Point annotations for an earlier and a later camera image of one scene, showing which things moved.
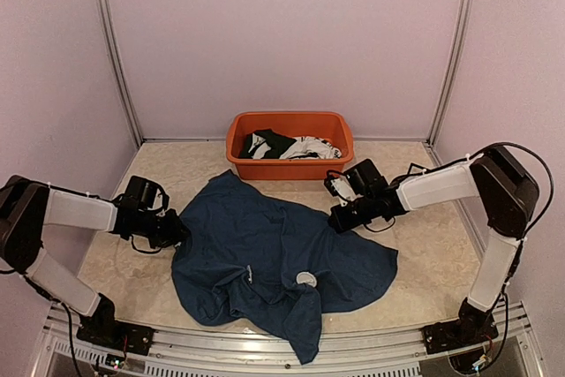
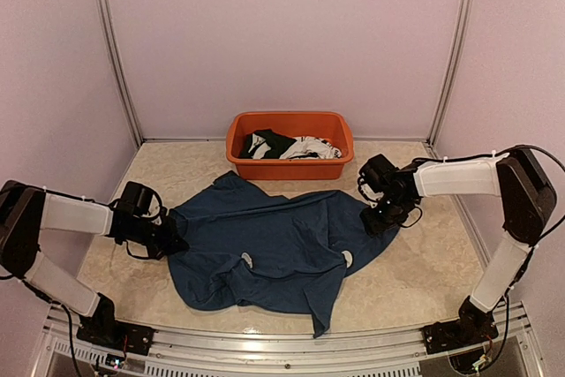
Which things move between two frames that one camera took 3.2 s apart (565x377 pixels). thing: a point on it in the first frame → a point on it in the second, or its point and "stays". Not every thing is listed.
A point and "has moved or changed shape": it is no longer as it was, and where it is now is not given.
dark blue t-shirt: [244, 256] has moved or changed shape
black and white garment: [268, 144] stays
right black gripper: [342, 224] → [373, 225]
